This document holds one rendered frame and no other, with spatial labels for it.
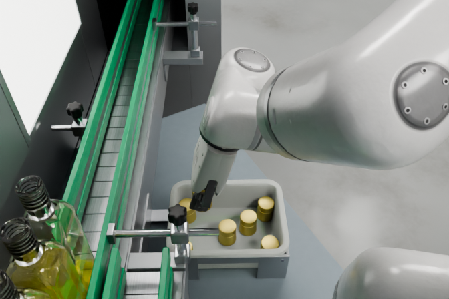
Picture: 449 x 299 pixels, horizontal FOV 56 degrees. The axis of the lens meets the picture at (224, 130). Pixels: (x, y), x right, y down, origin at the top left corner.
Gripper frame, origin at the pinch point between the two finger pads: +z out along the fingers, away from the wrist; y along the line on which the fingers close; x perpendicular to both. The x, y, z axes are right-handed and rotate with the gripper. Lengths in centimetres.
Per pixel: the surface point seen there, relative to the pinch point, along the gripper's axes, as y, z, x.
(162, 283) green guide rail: 18.8, -2.8, -5.0
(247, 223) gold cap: -1.5, 8.7, 11.2
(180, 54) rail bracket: -54, 9, -7
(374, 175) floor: -85, 71, 95
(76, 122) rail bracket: -12.4, 1.7, -24.5
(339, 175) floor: -84, 76, 79
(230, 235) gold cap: 0.8, 10.3, 8.1
